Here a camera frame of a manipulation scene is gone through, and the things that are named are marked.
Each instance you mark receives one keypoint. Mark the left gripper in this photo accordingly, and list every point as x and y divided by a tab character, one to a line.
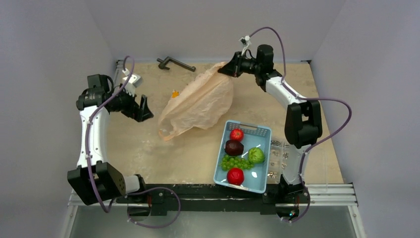
138	113

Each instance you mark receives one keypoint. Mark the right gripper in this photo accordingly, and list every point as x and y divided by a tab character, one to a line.
237	65

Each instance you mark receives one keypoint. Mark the orange banana print plastic bag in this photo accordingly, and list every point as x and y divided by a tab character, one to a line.
200	104

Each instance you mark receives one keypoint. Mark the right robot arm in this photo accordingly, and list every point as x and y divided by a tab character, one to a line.
303	126

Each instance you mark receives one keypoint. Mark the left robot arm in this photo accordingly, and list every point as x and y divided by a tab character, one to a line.
94	177

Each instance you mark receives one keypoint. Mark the small red fake apple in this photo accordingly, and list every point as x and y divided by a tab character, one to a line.
236	134

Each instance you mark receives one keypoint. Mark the dark purple fake fruit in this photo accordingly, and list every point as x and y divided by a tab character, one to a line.
233	148

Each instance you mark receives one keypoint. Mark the green fake fruit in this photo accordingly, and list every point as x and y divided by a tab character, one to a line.
256	155

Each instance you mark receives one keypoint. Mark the green fake grape bunch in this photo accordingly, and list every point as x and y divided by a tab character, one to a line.
229	162

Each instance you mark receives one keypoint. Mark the large red fake apple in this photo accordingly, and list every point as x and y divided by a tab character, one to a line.
235	176

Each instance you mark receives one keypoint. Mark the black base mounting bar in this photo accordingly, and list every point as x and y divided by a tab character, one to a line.
164	198

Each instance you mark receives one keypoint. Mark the light blue plastic basket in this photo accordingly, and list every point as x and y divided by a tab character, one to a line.
254	136

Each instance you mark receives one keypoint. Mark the clear plastic screw box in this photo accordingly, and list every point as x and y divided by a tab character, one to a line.
284	160

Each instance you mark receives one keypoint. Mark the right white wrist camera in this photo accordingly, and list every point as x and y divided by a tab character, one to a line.
245	43

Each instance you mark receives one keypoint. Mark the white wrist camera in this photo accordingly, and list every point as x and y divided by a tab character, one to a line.
245	43
133	82

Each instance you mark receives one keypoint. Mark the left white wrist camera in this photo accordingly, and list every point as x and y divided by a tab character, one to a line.
133	82

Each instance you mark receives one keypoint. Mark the black metal crank handle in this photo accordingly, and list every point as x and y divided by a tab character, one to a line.
163	64

